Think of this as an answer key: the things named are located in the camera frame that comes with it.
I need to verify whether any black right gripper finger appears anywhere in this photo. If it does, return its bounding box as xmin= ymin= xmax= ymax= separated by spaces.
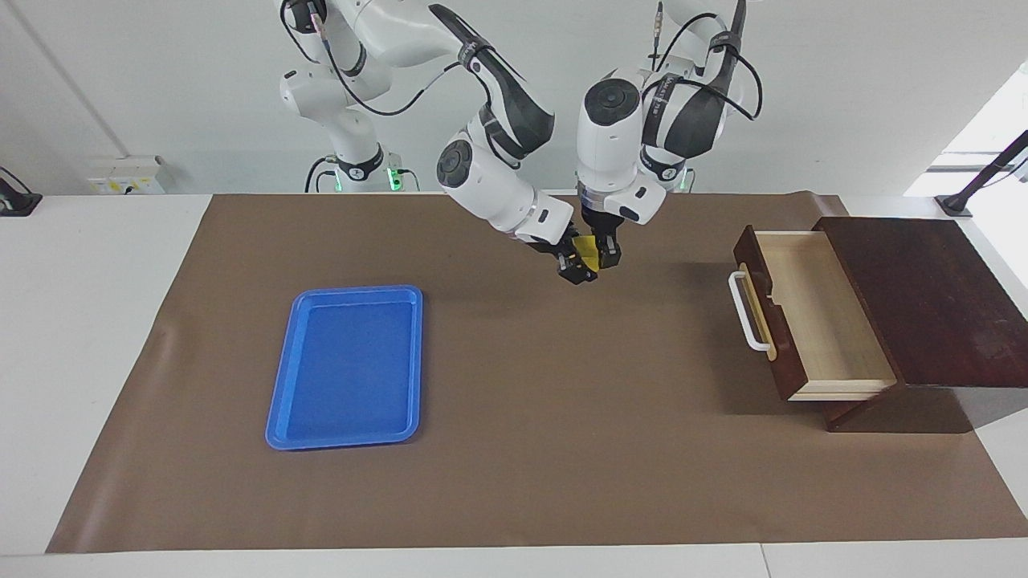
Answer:
xmin=557 ymin=253 xmax=600 ymax=287

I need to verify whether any wooden drawer with white handle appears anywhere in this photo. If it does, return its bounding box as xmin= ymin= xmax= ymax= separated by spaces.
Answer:
xmin=728 ymin=225 xmax=900 ymax=402

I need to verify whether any black stand arm with base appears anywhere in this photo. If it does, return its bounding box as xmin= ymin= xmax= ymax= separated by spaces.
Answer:
xmin=936 ymin=130 xmax=1028 ymax=219

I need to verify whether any dark wooden drawer cabinet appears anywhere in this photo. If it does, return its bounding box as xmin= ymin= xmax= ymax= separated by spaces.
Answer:
xmin=811 ymin=217 xmax=1028 ymax=434

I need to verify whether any brown table mat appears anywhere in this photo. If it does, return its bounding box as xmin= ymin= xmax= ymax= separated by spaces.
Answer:
xmin=46 ymin=189 xmax=1028 ymax=555

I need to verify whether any blue plastic tray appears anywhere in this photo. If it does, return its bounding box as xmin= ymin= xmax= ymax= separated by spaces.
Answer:
xmin=265 ymin=285 xmax=424 ymax=451

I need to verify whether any black left arm wrist cable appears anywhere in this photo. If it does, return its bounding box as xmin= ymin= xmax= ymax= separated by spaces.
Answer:
xmin=649 ymin=0 xmax=765 ymax=123

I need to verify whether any black arm wrist cable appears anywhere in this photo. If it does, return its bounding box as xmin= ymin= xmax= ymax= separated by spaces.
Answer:
xmin=649 ymin=0 xmax=765 ymax=123
xmin=281 ymin=0 xmax=483 ymax=118

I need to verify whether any black right arm wrist cable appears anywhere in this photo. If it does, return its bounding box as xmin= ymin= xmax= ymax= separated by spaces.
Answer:
xmin=281 ymin=0 xmax=483 ymax=118

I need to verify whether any black right arm base cable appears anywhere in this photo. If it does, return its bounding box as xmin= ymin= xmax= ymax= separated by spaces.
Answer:
xmin=304 ymin=157 xmax=340 ymax=193

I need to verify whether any white wall outlet box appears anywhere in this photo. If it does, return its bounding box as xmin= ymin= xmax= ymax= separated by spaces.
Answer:
xmin=87 ymin=156 xmax=167 ymax=195

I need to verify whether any black table clamp mount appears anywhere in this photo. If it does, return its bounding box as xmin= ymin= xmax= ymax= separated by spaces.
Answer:
xmin=0 ymin=167 xmax=43 ymax=218

